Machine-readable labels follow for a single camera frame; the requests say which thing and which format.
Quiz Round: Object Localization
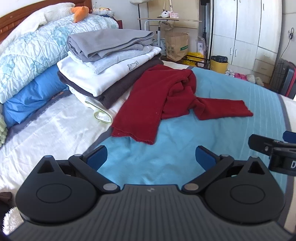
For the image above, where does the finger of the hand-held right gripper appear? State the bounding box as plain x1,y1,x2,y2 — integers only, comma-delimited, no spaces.
283,131,296,142
248,134,282,154

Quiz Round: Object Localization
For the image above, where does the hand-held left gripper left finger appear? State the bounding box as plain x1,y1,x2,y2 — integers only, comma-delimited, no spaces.
37,145,120,194

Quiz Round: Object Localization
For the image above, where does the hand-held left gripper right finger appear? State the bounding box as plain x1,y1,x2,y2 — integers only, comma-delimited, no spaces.
181,146,266,194

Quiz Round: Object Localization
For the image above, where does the red sweater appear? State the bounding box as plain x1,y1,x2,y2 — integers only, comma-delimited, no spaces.
111,64,254,145

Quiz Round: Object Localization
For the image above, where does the white garment green trim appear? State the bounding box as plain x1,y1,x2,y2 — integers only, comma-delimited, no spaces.
68,85,113,123

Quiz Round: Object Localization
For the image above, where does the black suitcase red trim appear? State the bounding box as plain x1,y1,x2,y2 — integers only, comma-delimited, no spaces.
269,58,296,98

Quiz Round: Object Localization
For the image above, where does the white folded shirt rabbit print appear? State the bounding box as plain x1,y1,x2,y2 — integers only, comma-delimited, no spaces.
57,46,162,97

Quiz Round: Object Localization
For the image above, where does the yellow trash bin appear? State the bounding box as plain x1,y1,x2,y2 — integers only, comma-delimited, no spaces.
210,55,229,74

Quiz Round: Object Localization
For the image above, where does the blue pillow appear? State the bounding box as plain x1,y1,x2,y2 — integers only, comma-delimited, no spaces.
2,64,70,129

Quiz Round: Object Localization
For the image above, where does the light grey folded garment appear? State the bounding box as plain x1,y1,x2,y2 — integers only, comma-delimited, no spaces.
68,45,162,75

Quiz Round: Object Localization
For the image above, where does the green fluffy cloth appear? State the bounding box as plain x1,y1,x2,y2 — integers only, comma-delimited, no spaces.
0,113,9,148

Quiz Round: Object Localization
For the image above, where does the yellow plastic bag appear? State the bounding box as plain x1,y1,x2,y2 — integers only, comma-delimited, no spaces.
182,52,207,68

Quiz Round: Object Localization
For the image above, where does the brown fuzzy cloth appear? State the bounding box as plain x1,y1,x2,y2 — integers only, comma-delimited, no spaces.
0,192,13,207

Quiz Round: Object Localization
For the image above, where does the white fluffy cloth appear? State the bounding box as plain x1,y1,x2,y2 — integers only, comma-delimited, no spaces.
2,206,24,236

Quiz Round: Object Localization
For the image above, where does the white plastic bag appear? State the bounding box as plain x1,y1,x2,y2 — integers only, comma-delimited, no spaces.
197,37,207,55

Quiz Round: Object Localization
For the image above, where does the white wardrobe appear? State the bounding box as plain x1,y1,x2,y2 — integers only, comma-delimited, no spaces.
209,0,284,80

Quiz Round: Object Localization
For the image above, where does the brown paper bag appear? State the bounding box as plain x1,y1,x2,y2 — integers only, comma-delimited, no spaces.
165,32,189,62

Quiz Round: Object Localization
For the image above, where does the light blue quilted blanket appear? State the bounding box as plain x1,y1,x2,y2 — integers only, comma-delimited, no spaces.
0,15,119,104

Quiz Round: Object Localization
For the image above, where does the white side table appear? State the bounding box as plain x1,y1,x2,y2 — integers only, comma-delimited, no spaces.
137,17,203,56

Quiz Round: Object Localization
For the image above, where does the orange plush toy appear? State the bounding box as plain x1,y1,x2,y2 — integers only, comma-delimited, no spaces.
71,6,90,23

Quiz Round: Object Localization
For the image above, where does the pale plush toy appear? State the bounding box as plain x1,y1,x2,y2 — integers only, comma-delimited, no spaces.
92,6,114,17

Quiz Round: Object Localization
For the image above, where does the white fleece blanket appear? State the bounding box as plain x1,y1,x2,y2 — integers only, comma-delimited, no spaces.
0,2,76,54

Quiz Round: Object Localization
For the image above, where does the wooden headboard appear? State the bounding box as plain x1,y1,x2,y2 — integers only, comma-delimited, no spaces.
0,2,77,44

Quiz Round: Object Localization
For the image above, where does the black wall cable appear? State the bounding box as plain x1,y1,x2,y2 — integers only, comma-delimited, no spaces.
279,30,295,59

